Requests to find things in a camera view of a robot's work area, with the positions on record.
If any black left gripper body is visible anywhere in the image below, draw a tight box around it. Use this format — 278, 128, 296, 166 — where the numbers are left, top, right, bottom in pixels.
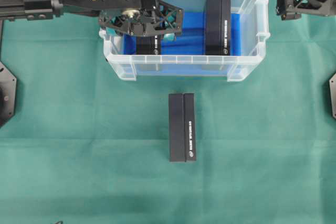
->
99, 0, 184, 38

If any black realsense box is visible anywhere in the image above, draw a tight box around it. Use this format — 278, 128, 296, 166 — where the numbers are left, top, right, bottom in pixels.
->
169, 93, 197, 162
205, 0, 231, 56
136, 36, 162, 55

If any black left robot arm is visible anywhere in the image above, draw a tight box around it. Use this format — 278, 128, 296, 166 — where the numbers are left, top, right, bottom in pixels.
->
1, 0, 184, 38

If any clear plastic storage case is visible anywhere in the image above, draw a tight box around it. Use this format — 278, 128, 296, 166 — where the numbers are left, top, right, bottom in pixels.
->
99, 0, 270, 82

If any blue liner sheet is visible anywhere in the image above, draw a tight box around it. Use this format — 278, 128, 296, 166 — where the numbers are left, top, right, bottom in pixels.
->
134, 12, 241, 76

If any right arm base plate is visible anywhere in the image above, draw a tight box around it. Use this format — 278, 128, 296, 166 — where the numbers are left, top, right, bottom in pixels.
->
322, 73, 335, 120

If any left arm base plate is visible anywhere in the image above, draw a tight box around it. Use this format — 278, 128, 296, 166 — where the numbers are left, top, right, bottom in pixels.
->
0, 62, 17, 127

